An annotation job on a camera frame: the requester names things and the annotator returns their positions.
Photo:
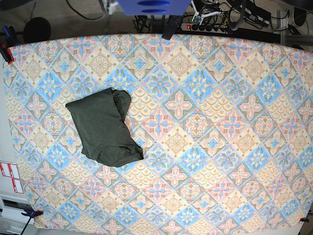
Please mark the black round stand base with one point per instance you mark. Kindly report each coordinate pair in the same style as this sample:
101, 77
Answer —
37, 29

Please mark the orange clamp bottom right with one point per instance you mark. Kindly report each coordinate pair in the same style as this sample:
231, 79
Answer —
304, 220

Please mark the red white labels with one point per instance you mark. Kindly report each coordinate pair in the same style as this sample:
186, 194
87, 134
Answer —
10, 171

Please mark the patterned tile tablecloth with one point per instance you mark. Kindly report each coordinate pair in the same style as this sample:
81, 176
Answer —
226, 128

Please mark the blue clamp top left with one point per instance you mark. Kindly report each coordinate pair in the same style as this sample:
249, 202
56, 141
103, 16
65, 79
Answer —
5, 46

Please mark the blue clamp bottom left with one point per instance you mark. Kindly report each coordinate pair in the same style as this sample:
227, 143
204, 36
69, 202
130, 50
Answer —
30, 214

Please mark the blue plastic box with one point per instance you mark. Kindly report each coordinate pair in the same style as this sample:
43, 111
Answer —
154, 7

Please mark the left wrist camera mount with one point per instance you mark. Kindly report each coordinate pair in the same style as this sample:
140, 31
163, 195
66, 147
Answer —
204, 9

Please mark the dark green long-sleeve shirt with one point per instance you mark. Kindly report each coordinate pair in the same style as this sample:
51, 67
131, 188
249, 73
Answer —
100, 122

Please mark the white power strip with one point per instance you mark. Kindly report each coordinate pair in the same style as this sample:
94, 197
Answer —
210, 28

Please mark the black remote control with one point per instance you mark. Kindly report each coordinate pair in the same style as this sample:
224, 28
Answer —
174, 22

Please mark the blue clamp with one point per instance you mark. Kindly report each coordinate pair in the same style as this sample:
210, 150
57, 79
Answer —
30, 214
5, 46

